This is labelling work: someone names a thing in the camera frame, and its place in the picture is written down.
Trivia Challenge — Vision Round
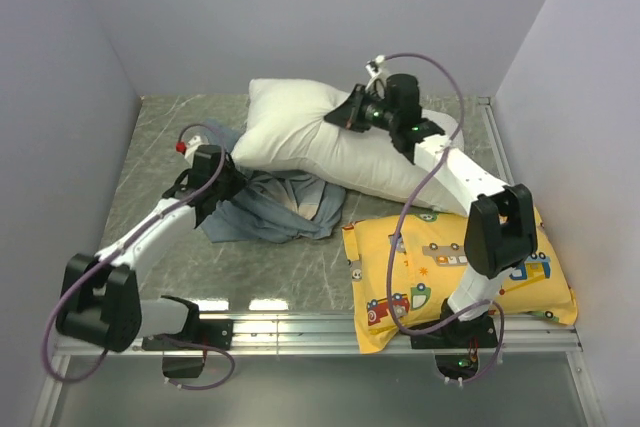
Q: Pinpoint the aluminium rail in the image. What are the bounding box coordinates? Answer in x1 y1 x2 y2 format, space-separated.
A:
477 97 514 185
55 312 582 356

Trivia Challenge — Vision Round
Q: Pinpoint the aluminium right side rail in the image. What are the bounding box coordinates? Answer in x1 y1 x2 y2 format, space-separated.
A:
477 97 514 185

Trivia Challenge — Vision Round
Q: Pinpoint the yellow cartoon vehicle pillow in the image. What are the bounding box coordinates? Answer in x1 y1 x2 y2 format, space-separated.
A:
343 211 578 354

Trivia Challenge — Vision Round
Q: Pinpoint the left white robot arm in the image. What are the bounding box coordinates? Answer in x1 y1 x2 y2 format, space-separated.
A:
54 145 246 352

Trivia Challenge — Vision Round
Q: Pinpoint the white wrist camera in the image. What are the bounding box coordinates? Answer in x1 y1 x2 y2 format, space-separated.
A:
175 134 209 159
365 55 389 98

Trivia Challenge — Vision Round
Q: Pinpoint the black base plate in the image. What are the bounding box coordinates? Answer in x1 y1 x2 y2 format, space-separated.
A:
410 314 498 350
141 319 234 351

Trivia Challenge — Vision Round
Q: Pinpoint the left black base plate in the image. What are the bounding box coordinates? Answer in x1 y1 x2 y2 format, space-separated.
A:
141 319 234 351

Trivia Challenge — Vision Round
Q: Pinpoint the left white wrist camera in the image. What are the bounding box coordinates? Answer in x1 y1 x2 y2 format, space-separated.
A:
175 134 209 159

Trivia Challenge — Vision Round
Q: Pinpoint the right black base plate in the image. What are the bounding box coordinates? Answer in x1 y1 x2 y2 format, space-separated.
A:
410 314 498 350

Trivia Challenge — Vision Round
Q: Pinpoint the blue plaid pillowcase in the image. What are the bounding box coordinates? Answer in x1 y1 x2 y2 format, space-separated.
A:
198 119 347 245

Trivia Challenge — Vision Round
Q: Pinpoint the black box under left base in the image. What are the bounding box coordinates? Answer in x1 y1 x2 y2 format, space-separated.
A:
161 356 205 380

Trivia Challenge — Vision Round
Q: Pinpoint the white pillow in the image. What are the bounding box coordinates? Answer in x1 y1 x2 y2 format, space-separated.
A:
230 77 474 215

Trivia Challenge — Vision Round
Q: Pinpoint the aluminium front rail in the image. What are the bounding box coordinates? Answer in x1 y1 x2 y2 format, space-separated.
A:
55 312 582 356

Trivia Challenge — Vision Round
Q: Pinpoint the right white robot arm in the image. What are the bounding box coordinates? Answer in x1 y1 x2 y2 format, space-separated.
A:
324 74 538 347

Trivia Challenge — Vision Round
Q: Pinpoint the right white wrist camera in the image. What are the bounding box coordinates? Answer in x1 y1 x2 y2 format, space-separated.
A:
365 55 389 98

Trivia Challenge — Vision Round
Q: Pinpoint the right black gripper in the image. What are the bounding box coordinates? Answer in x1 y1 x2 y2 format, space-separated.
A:
324 84 399 134

